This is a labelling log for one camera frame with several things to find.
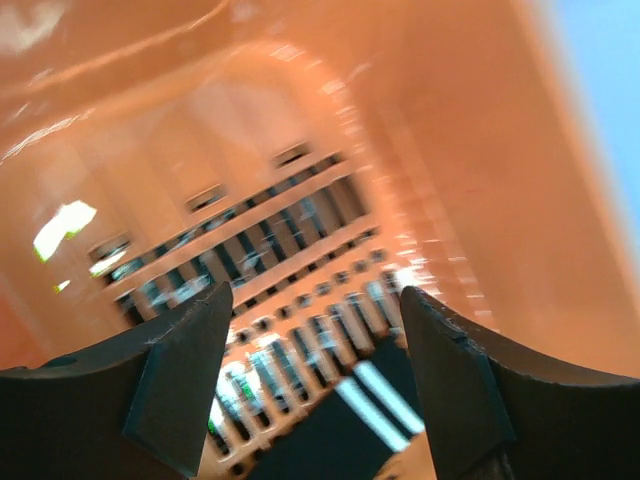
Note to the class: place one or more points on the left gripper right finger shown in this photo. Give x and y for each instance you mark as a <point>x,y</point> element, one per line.
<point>497,409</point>

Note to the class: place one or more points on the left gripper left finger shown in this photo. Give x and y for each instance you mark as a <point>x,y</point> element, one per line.
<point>134,406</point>

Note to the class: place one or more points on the orange plastic basket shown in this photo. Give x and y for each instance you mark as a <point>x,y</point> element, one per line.
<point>317,156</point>

